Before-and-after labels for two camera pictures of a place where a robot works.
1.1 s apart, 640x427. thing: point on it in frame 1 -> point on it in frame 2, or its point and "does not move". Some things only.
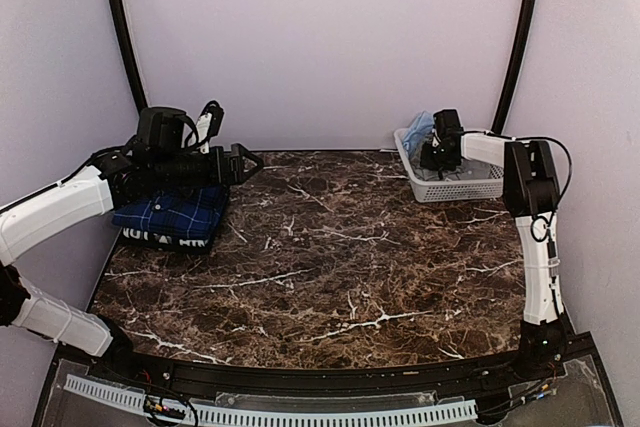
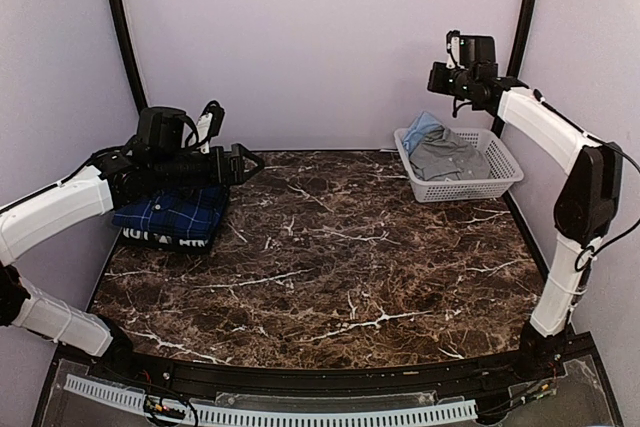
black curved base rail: x=454 y=380 does not move
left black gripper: x=233 y=174 does not move
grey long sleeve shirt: x=468 y=170 does not move
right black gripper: x=427 y=162 -> x=437 y=83
